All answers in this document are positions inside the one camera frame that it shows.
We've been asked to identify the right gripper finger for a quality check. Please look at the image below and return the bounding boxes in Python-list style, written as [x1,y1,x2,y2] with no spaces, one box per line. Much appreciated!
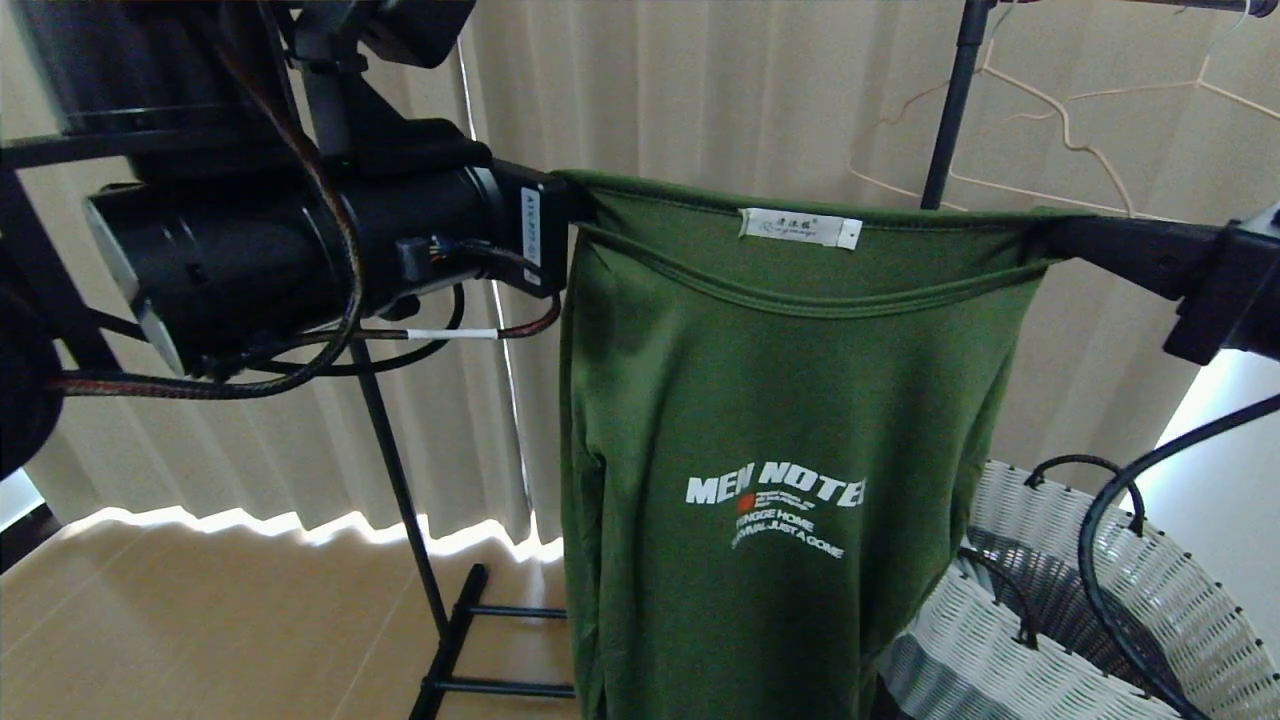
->
[1038,213,1229,303]

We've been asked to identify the green long-sleeved shirt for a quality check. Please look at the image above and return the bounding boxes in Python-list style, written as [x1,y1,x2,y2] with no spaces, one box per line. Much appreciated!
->
[553,168,1076,720]

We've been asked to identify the beige curtain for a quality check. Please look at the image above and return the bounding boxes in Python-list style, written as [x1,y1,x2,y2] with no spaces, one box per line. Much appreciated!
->
[0,0,1280,549]

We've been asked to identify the white laundry basket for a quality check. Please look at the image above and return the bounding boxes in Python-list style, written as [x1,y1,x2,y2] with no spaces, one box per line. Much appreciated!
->
[878,455,1280,720]

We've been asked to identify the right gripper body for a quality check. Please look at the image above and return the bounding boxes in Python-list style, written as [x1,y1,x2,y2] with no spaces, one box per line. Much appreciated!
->
[1163,203,1280,367]

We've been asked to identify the pink clothes hanger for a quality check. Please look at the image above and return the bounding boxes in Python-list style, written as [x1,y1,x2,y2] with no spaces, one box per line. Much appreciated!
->
[848,0,1176,223]
[1008,0,1280,126]

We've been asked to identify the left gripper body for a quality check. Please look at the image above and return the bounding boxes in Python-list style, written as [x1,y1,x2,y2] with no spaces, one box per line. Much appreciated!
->
[85,158,571,381]

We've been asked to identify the black clothes rack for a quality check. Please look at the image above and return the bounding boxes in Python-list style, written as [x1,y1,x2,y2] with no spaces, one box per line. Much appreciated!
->
[345,0,1280,720]

